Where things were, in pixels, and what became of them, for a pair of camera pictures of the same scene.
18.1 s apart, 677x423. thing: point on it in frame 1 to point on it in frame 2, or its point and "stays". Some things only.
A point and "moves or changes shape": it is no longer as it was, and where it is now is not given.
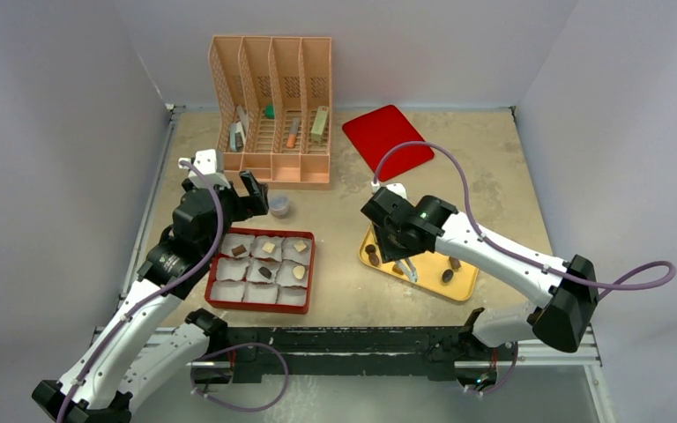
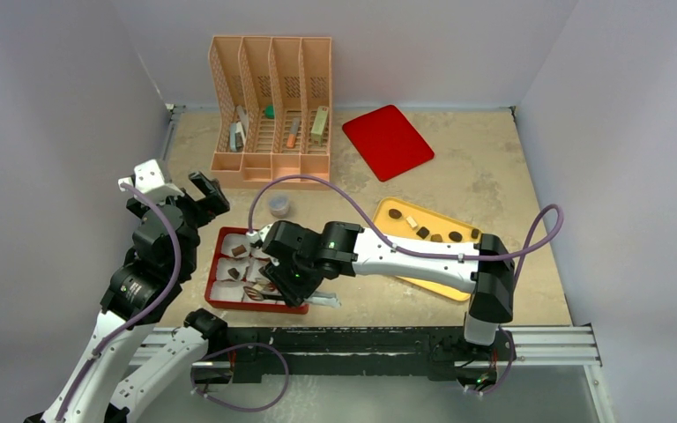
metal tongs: x=411 y=274 moves or changes shape
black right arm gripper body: x=398 y=253 to x=287 y=283
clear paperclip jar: x=278 y=205 stays
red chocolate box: x=264 y=270 stays
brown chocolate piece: x=238 y=250 stays
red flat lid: x=383 y=129 stays
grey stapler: x=237 y=140 stays
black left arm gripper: x=249 y=206 to x=213 y=205
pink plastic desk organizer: x=271 y=101 stays
